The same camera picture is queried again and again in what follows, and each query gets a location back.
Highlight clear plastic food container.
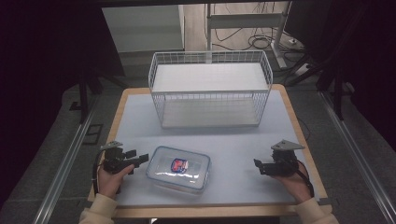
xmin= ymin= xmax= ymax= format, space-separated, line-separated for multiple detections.
xmin=145 ymin=145 xmax=212 ymax=195

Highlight person's left hand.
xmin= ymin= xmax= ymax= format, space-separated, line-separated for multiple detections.
xmin=97 ymin=163 xmax=135 ymax=200

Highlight white metal desk frame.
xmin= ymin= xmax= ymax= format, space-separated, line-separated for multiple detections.
xmin=205 ymin=1 xmax=294 ymax=70

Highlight white wire shelf rack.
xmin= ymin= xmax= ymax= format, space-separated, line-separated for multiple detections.
xmin=148 ymin=49 xmax=275 ymax=130

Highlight black floor plate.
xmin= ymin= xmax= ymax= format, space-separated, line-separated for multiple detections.
xmin=81 ymin=123 xmax=105 ymax=146

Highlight black stand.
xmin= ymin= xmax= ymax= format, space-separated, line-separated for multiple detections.
xmin=69 ymin=69 xmax=106 ymax=125
xmin=284 ymin=52 xmax=356 ymax=121

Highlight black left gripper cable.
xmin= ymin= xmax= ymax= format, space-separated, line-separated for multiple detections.
xmin=92 ymin=148 xmax=108 ymax=196

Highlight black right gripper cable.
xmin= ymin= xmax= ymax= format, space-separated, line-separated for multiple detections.
xmin=295 ymin=159 xmax=316 ymax=199

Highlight metal floor rail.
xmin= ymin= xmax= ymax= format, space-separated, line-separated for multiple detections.
xmin=32 ymin=101 xmax=96 ymax=224
xmin=317 ymin=90 xmax=396 ymax=224

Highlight white table mat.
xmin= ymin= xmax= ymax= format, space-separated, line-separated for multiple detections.
xmin=114 ymin=90 xmax=321 ymax=208

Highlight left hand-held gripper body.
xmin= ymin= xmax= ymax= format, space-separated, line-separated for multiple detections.
xmin=100 ymin=140 xmax=138 ymax=175

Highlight person's right hand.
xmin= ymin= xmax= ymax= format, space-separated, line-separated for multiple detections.
xmin=271 ymin=172 xmax=313 ymax=205

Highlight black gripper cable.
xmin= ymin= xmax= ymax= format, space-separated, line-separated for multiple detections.
xmin=92 ymin=148 xmax=108 ymax=196
xmin=295 ymin=159 xmax=316 ymax=199

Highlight white cabinet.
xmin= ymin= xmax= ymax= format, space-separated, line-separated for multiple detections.
xmin=102 ymin=4 xmax=186 ymax=53

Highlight black floor cables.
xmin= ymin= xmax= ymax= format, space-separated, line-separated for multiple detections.
xmin=213 ymin=3 xmax=307 ymax=63

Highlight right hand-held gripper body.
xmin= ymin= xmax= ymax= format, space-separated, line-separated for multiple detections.
xmin=261 ymin=139 xmax=306 ymax=177

